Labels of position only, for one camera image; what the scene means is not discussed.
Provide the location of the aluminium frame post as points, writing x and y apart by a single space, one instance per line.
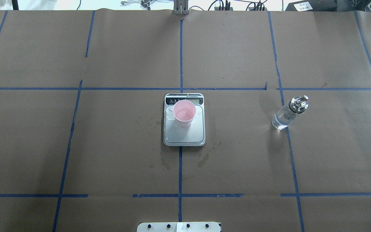
180 7

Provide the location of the silver digital kitchen scale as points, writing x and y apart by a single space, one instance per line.
191 135

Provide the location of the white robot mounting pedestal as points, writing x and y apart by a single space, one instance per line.
180 227

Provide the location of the black box with label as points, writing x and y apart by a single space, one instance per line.
312 5

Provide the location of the clear glass sauce bottle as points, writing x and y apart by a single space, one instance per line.
290 112

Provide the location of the pink paper cup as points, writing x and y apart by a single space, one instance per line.
184 112

